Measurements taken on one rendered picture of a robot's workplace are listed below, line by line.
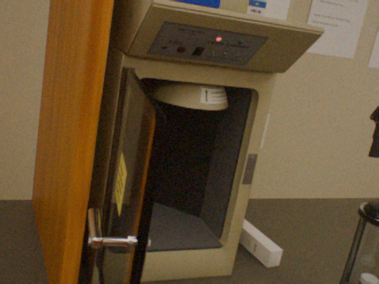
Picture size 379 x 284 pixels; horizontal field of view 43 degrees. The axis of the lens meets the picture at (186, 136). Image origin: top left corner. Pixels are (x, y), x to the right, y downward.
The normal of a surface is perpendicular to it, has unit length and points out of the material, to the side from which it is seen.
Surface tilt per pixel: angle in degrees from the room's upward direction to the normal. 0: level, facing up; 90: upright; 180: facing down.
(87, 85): 90
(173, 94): 66
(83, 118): 90
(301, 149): 90
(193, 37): 135
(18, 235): 0
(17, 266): 0
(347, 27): 90
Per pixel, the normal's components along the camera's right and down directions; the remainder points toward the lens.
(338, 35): 0.37, 0.32
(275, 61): 0.14, 0.90
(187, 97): 0.02, -0.14
